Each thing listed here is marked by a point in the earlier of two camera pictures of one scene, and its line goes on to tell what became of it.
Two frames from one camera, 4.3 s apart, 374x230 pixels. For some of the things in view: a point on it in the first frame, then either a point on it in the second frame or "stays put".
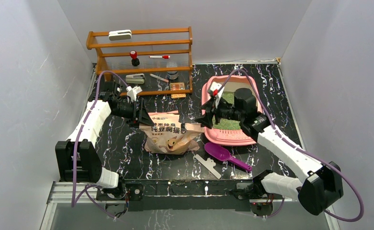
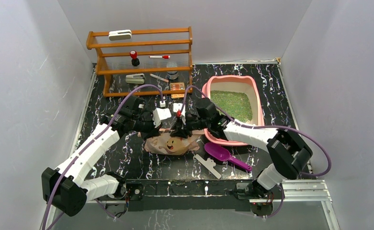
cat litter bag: x=167 y=136 stays put
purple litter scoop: x=221 y=154 stays put
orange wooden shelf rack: x=150 y=62 stays put
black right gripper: x=206 y=120 to x=179 y=131
